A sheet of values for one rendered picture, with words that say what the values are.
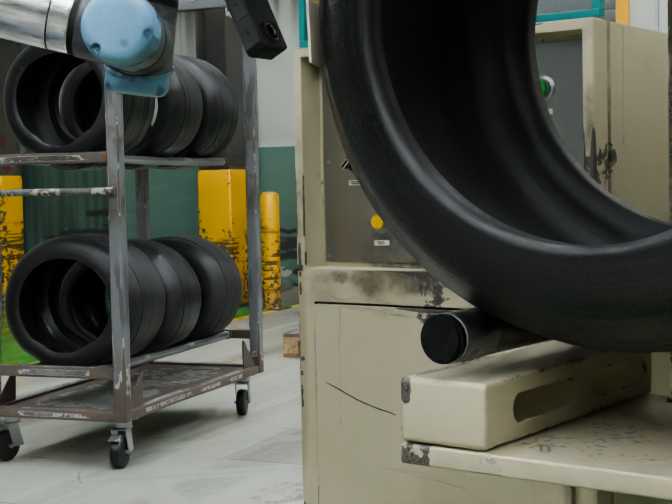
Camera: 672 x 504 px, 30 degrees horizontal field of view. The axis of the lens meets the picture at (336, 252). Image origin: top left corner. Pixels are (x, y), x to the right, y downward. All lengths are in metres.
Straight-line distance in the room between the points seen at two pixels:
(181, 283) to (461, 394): 4.10
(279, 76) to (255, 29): 9.94
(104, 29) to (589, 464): 0.64
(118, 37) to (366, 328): 0.89
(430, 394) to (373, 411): 0.95
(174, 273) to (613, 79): 3.46
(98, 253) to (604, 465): 3.86
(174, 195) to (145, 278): 6.97
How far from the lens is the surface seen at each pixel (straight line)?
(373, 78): 1.12
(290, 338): 7.67
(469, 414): 1.09
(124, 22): 1.30
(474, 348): 1.11
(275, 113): 11.28
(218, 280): 5.49
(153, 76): 1.44
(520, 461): 1.08
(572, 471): 1.06
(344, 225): 2.12
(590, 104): 1.83
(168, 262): 5.17
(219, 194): 10.95
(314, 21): 1.19
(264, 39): 1.34
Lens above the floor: 1.04
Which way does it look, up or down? 3 degrees down
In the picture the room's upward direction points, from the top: 1 degrees counter-clockwise
